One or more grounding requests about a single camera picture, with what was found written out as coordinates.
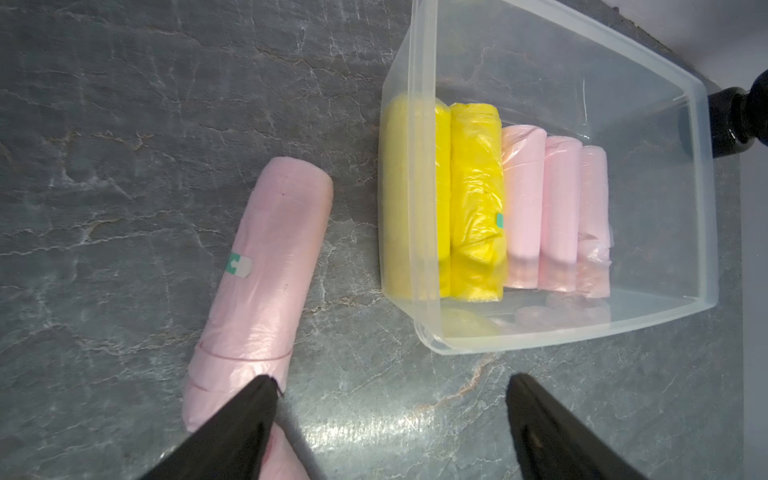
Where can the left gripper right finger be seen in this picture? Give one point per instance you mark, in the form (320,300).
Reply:
(551,443)

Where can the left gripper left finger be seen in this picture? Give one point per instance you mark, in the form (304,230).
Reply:
(232,444)

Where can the pink roll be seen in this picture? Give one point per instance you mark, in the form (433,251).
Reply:
(280,461)
(253,321)
(594,231)
(523,153)
(560,214)

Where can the yellow trash bag roll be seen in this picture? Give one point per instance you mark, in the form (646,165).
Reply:
(478,243)
(412,210)

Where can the clear plastic storage box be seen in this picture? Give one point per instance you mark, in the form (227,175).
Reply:
(609,221)

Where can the potted green plant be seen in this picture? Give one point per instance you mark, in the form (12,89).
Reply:
(738,118)

